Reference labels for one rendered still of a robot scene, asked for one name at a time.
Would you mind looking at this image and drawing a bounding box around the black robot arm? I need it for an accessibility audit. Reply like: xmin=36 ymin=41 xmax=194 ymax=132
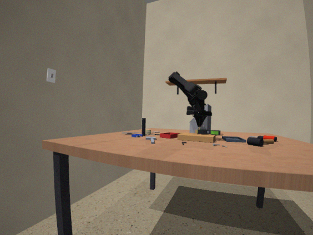
xmin=168 ymin=72 xmax=208 ymax=111

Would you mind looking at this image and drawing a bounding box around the red-handled screwdriver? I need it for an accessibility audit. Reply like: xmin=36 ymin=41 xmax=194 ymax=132
xmin=257 ymin=135 xmax=277 ymax=142

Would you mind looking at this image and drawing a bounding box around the light brown wooden board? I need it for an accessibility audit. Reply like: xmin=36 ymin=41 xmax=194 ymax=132
xmin=177 ymin=132 xmax=216 ymax=143

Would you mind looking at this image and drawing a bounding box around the red shallow tray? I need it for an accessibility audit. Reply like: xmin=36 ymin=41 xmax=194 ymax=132
xmin=160 ymin=132 xmax=180 ymax=139

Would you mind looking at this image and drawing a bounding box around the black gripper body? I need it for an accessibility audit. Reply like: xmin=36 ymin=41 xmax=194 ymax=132
xmin=186 ymin=101 xmax=212 ymax=116

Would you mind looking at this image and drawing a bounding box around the black rubber mallet with wooden handle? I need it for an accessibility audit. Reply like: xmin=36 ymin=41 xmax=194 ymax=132
xmin=247 ymin=137 xmax=274 ymax=147

